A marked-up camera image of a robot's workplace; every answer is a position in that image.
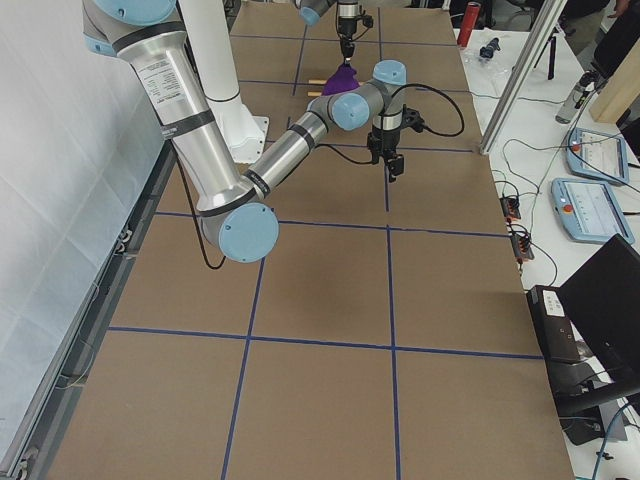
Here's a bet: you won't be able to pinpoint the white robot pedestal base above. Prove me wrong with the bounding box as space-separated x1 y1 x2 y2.
179 0 269 164

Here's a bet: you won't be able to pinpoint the orange electronics board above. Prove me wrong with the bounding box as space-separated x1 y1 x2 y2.
500 196 521 223

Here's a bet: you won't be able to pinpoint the far blue teach pendant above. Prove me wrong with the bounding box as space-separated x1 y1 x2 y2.
566 127 630 185

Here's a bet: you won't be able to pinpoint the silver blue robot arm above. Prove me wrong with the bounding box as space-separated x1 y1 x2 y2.
82 1 407 263
295 0 374 66

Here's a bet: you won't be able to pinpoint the near blue teach pendant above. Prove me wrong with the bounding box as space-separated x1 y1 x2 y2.
551 178 636 245

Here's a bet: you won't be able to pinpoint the standing person black clothes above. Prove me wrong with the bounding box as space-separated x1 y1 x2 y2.
591 1 639 79

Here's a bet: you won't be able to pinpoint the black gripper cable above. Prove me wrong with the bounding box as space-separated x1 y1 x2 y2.
394 83 466 138

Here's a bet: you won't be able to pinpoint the purple towel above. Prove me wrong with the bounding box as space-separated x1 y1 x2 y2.
322 62 360 96

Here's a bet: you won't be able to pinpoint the grey water bottle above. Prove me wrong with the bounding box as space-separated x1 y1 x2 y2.
555 70 600 124

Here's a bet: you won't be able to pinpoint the red cylinder bottle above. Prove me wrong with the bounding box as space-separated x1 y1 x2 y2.
457 1 481 48

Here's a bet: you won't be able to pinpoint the black laptop on stand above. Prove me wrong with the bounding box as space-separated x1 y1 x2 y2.
526 234 639 445

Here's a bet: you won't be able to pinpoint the crumpled clear plastic wrap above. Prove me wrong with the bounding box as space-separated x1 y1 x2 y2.
460 48 513 83

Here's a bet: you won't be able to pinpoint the blue teach pendant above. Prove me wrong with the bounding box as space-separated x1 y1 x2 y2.
551 178 636 245
566 127 630 185

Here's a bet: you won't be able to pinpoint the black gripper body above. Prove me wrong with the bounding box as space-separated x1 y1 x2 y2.
367 107 424 163
336 0 374 40

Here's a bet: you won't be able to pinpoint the aluminium frame post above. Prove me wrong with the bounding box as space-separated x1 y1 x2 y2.
479 0 567 155

